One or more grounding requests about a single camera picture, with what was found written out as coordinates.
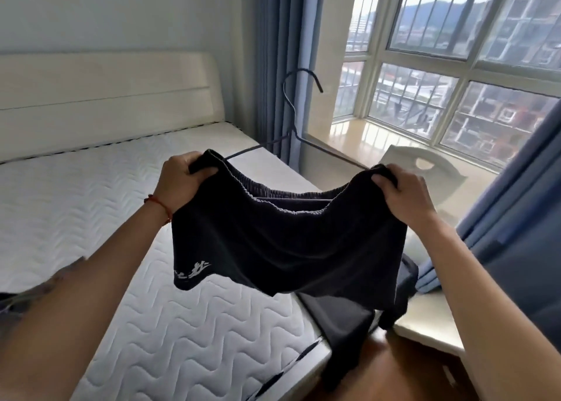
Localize person's right hand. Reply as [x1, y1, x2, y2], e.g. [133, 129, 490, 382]
[370, 164, 439, 230]

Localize person's left hand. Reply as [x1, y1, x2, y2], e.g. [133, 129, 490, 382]
[151, 150, 220, 217]

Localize navy printed shorts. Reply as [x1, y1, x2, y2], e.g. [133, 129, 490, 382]
[171, 148, 411, 309]

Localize purple wire hanger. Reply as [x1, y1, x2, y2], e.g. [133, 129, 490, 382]
[227, 68, 369, 171]

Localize black long trousers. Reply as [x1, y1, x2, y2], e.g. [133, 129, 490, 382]
[297, 251, 420, 393]

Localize person's right forearm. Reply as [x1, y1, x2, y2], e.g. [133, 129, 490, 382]
[407, 214, 561, 401]

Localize person's left forearm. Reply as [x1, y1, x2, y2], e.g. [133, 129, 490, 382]
[0, 203, 172, 401]

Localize white chair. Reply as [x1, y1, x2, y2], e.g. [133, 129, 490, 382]
[379, 145, 469, 358]

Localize beige window sill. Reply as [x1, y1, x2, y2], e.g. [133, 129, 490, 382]
[300, 116, 500, 222]

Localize white quilted mattress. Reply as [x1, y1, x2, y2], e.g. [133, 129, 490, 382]
[0, 120, 330, 401]

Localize white framed barred window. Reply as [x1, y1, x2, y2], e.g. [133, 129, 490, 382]
[333, 0, 561, 174]

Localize red bead bracelet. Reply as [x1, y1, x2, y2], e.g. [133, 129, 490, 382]
[143, 193, 172, 226]

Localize white bed frame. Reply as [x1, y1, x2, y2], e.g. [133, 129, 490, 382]
[0, 50, 334, 401]

